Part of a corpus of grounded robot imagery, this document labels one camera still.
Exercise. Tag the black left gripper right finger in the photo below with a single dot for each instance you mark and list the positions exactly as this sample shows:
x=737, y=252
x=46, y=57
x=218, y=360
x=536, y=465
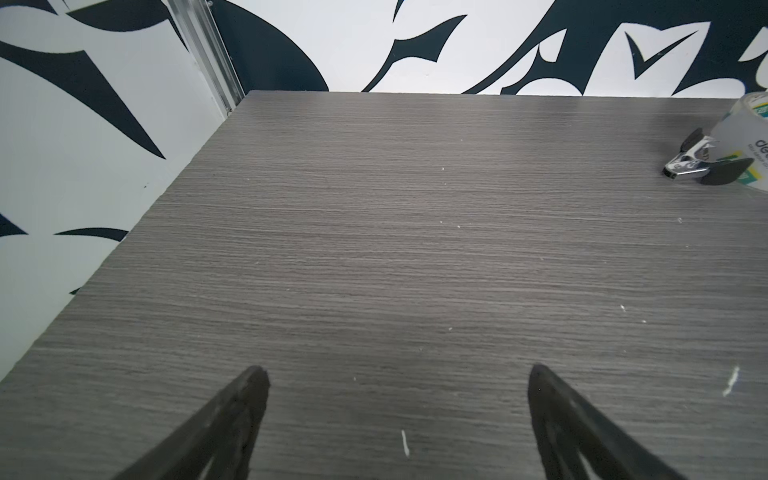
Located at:
x=571, y=435

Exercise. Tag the aluminium frame corner post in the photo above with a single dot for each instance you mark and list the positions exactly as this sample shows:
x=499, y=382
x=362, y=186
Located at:
x=195, y=21

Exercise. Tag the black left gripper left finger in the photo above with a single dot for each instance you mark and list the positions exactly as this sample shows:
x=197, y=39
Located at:
x=217, y=442

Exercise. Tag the clear packing tape roll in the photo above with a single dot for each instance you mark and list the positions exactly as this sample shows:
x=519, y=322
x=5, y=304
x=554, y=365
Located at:
x=743, y=131

